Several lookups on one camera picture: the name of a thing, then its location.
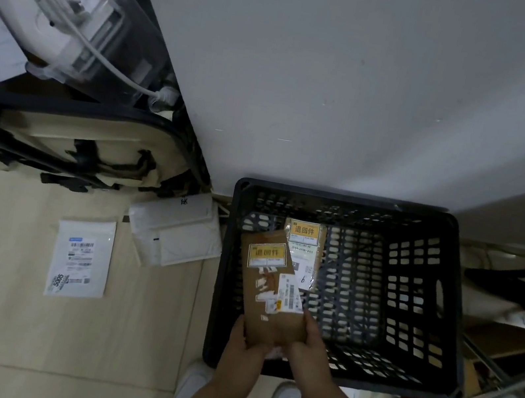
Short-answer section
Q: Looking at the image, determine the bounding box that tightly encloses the person's left hand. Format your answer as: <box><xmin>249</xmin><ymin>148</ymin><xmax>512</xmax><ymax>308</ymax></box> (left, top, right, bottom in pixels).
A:
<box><xmin>210</xmin><ymin>311</ymin><xmax>279</xmax><ymax>398</ymax></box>

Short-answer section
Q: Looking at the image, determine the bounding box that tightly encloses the white cable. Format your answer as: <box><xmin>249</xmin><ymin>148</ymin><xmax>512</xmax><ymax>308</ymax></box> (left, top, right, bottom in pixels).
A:
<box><xmin>0</xmin><ymin>0</ymin><xmax>196</xmax><ymax>110</ymax></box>

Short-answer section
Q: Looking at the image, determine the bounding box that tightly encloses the black cable bundle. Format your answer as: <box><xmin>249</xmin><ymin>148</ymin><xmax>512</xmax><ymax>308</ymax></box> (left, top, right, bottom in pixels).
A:
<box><xmin>455</xmin><ymin>255</ymin><xmax>525</xmax><ymax>328</ymax></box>

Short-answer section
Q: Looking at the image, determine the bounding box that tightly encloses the person's right hand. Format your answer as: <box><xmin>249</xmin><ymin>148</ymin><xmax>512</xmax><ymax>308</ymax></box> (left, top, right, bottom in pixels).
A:
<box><xmin>272</xmin><ymin>306</ymin><xmax>350</xmax><ymax>398</ymax></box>

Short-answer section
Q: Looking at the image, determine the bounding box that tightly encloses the cream folding chair black frame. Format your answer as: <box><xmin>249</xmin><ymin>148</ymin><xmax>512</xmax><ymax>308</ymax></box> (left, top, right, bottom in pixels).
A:
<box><xmin>0</xmin><ymin>85</ymin><xmax>222</xmax><ymax>214</ymax></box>

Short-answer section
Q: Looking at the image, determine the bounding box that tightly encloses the white bubble mailer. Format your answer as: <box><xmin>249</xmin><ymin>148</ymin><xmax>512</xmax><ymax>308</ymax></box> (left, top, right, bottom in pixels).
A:
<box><xmin>118</xmin><ymin>180</ymin><xmax>232</xmax><ymax>280</ymax></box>

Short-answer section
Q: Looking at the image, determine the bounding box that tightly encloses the clear-wrapped parcel with yellow label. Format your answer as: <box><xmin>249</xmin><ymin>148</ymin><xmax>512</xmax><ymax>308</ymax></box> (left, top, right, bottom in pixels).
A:
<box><xmin>274</xmin><ymin>217</ymin><xmax>329</xmax><ymax>294</ymax></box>

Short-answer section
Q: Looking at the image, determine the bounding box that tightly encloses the black plastic crate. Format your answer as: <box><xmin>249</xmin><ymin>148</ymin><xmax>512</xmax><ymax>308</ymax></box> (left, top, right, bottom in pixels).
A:
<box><xmin>201</xmin><ymin>173</ymin><xmax>492</xmax><ymax>398</ymax></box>

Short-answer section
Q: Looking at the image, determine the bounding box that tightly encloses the white labelled poly mailer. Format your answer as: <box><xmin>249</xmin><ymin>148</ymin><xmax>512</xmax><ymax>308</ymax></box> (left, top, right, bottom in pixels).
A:
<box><xmin>43</xmin><ymin>210</ymin><xmax>118</xmax><ymax>306</ymax></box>

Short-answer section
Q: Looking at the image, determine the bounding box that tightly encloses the brown cardboard envelope parcel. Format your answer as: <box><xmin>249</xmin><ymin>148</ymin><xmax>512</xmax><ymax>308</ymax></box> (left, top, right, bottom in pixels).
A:
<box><xmin>223</xmin><ymin>223</ymin><xmax>325</xmax><ymax>357</ymax></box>

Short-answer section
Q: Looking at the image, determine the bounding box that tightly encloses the person's left white shoe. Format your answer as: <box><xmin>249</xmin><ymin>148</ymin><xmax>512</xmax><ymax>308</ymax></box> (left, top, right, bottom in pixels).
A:
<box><xmin>172</xmin><ymin>358</ymin><xmax>216</xmax><ymax>398</ymax></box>

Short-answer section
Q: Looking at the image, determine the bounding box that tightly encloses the white electronic device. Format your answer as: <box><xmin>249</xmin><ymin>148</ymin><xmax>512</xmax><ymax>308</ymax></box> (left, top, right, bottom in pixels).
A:
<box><xmin>0</xmin><ymin>0</ymin><xmax>128</xmax><ymax>82</ymax></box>

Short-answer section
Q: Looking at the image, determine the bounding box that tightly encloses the clear plastic bin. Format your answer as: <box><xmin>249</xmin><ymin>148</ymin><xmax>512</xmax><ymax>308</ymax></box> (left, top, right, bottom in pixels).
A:
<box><xmin>0</xmin><ymin>0</ymin><xmax>197</xmax><ymax>118</ymax></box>

